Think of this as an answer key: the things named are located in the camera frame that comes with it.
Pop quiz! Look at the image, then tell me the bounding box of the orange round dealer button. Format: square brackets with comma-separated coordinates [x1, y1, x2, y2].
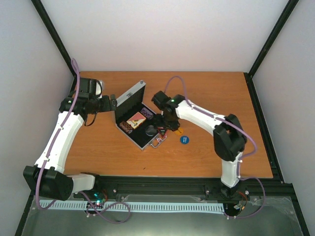
[174, 127, 184, 136]

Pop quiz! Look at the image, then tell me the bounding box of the clear round plastic disc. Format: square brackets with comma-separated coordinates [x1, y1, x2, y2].
[145, 125, 157, 137]

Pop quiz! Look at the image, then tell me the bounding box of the purple poker chip stack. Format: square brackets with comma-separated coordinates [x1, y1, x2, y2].
[140, 107, 155, 120]

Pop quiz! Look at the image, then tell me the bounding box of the blue round blind button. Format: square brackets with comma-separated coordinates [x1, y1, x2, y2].
[180, 135, 189, 145]

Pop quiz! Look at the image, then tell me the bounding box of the playing card deck box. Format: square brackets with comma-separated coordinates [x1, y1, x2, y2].
[126, 112, 146, 129]

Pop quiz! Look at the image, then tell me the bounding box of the aluminium poker case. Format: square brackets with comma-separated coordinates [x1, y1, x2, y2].
[115, 80, 167, 150]

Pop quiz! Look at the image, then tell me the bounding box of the black red triangular button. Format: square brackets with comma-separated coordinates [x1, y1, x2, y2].
[157, 127, 167, 141]

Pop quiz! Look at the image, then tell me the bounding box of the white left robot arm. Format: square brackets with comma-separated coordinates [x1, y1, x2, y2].
[23, 94, 117, 201]

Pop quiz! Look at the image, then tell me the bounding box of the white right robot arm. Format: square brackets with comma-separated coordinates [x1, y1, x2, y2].
[152, 91, 247, 198]

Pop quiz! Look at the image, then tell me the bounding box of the green lit circuit board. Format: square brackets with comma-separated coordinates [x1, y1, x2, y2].
[91, 190, 108, 209]

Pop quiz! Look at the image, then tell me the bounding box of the metal front plate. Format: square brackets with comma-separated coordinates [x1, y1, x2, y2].
[17, 196, 308, 236]

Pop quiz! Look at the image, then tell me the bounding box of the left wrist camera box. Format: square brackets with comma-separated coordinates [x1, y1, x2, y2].
[78, 77, 104, 99]

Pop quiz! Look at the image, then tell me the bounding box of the white slotted cable duct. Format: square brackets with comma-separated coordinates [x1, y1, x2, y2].
[49, 200, 224, 214]

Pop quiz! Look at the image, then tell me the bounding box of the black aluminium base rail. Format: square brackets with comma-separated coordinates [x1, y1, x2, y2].
[60, 175, 295, 204]

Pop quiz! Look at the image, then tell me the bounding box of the left black frame post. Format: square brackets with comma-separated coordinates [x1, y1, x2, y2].
[31, 0, 77, 76]

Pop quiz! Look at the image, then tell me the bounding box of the black frame post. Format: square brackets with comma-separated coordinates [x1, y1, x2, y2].
[248, 0, 299, 79]
[31, 0, 77, 76]

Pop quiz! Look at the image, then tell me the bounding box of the right black side rail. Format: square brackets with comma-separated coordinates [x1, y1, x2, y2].
[244, 73, 284, 183]

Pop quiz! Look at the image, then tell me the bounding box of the right black frame post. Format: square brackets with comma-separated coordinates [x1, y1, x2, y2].
[248, 0, 299, 79]

